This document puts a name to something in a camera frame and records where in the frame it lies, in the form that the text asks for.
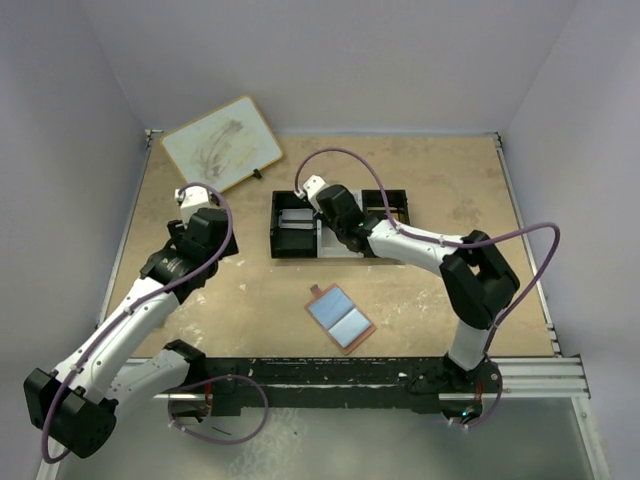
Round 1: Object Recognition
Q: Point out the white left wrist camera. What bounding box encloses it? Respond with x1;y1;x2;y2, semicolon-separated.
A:
174;184;216;225

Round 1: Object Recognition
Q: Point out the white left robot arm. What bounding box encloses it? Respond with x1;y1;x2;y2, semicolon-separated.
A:
23;207;238;464

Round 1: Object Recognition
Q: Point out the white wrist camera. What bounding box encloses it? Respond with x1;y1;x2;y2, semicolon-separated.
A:
294;175;328;203
174;184;216;225

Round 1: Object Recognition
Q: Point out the white middle bin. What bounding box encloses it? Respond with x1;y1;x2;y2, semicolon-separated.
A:
317;191;364;259

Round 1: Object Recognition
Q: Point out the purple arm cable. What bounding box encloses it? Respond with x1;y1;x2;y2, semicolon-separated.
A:
294;148;562;346
40;183;236;464

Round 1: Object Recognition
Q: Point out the black bin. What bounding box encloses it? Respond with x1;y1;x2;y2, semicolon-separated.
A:
269;190;318;259
361;189;411;225

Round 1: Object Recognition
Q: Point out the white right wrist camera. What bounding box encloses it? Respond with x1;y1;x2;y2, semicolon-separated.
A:
294;175;328;203

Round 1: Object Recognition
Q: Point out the whiteboard with orange frame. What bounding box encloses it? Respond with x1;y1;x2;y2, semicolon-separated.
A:
160;95;284;192

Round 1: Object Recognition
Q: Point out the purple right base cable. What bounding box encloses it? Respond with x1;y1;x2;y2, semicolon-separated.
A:
447;359;504;432

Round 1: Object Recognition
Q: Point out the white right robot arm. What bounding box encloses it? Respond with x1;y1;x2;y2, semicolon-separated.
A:
302;177;520;391

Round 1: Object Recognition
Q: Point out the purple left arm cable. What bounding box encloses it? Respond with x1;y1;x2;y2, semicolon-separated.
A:
40;183;236;464

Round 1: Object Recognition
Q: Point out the black right bin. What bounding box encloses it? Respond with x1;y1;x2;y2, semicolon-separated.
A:
361;189;411;225

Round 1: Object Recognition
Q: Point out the black left bin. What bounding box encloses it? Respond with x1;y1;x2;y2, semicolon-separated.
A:
269;190;318;259

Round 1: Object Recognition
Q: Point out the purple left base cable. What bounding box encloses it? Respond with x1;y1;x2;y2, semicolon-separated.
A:
167;374;271;445

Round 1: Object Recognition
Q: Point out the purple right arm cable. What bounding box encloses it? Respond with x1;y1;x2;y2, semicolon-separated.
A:
294;148;562;346

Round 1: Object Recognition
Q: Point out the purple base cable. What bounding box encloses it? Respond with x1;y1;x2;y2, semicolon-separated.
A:
447;359;504;432
167;374;271;445

